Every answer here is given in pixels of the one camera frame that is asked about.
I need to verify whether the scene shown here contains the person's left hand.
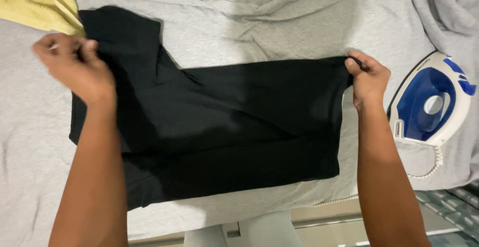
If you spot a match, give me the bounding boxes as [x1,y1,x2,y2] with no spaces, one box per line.
[32,33,117,107]

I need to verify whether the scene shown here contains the person's right hand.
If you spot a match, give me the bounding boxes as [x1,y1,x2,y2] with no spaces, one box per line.
[344,50,391,112]

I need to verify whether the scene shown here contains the black t-shirt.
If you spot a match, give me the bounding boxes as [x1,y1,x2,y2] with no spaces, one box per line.
[68,5,363,211]

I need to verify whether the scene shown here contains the yellow towel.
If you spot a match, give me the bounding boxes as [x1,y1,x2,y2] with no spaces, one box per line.
[0,0,86,37]

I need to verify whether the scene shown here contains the grey cloth ironing cover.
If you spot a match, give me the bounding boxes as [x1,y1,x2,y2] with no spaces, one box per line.
[0,0,479,241]

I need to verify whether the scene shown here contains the person's white trousers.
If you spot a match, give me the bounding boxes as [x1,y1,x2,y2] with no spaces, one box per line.
[183,210,303,247]

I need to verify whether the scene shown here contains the blue and white steam iron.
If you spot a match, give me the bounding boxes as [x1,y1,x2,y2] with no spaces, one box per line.
[386,51,477,147]

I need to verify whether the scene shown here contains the grey garment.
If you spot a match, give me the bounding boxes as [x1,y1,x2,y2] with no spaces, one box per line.
[403,0,479,66]

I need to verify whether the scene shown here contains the patterned green mat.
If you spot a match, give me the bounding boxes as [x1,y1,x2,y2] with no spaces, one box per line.
[413,181,479,247]

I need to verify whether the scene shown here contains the white iron power cord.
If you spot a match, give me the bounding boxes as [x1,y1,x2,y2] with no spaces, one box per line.
[307,145,444,208]

